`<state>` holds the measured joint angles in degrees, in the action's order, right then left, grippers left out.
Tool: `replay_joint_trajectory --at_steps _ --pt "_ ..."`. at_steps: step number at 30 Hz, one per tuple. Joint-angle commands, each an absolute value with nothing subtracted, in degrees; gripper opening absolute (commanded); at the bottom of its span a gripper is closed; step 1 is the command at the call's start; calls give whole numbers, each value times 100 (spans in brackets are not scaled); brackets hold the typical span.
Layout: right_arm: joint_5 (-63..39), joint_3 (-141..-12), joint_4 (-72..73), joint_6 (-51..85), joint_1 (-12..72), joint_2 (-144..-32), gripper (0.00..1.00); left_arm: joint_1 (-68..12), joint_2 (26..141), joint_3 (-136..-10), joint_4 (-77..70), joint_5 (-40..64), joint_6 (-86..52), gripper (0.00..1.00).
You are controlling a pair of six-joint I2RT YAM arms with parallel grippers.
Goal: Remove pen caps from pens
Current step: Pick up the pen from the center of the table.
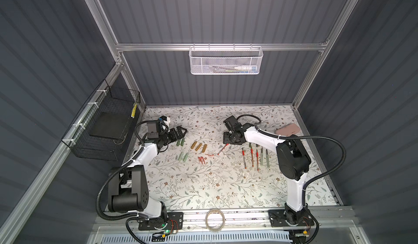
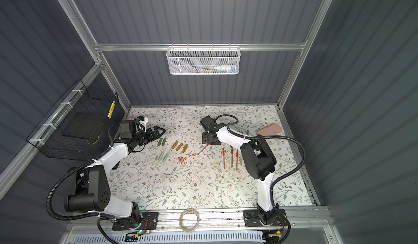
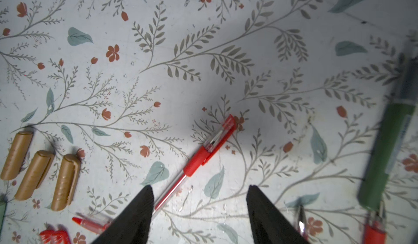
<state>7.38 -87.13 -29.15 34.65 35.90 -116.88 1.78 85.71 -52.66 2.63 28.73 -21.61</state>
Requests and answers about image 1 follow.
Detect coiled clear cable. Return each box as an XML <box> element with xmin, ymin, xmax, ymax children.
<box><xmin>205</xmin><ymin>208</ymin><xmax>226</xmax><ymax>233</ymax></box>

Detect black wire basket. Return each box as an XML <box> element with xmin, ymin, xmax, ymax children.
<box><xmin>62</xmin><ymin>82</ymin><xmax>141</xmax><ymax>161</ymax></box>

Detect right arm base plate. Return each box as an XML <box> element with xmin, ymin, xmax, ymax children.
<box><xmin>268</xmin><ymin>209</ymin><xmax>315</xmax><ymax>227</ymax></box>

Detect pink glasses case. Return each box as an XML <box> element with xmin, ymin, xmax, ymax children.
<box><xmin>275</xmin><ymin>123</ymin><xmax>300</xmax><ymax>137</ymax></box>

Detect white wire mesh basket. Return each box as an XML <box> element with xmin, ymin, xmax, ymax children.
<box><xmin>188</xmin><ymin>46</ymin><xmax>263</xmax><ymax>75</ymax></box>

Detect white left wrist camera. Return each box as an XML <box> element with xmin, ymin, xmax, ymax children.
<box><xmin>159</xmin><ymin>116</ymin><xmax>170</xmax><ymax>126</ymax></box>

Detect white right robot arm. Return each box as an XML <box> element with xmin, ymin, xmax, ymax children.
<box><xmin>223</xmin><ymin>116</ymin><xmax>311</xmax><ymax>212</ymax></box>

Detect black foam pad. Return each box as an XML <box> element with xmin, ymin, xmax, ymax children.
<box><xmin>89</xmin><ymin>112</ymin><xmax>130</xmax><ymax>140</ymax></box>

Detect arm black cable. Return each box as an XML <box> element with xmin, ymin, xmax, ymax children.
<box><xmin>236</xmin><ymin>114</ymin><xmax>347</xmax><ymax>244</ymax></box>
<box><xmin>95</xmin><ymin>119</ymin><xmax>164</xmax><ymax>244</ymax></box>

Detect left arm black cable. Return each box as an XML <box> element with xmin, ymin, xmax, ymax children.
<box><xmin>95</xmin><ymin>119</ymin><xmax>164</xmax><ymax>244</ymax></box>

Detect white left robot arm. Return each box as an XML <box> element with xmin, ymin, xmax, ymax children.
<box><xmin>104</xmin><ymin>116</ymin><xmax>187</xmax><ymax>220</ymax></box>

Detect white vent grille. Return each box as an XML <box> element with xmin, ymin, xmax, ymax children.
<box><xmin>99</xmin><ymin>230</ymin><xmax>293</xmax><ymax>244</ymax></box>

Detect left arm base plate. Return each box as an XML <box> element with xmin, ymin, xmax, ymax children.
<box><xmin>138</xmin><ymin>212</ymin><xmax>184</xmax><ymax>231</ymax></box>

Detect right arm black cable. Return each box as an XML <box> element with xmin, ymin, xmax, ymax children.
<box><xmin>236</xmin><ymin>114</ymin><xmax>347</xmax><ymax>244</ymax></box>

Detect yellow marker in basket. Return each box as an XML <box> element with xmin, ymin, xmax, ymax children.
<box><xmin>131</xmin><ymin>103</ymin><xmax>137</xmax><ymax>119</ymax></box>

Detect pens in white basket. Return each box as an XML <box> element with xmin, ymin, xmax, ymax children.
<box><xmin>210</xmin><ymin>65</ymin><xmax>259</xmax><ymax>74</ymax></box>

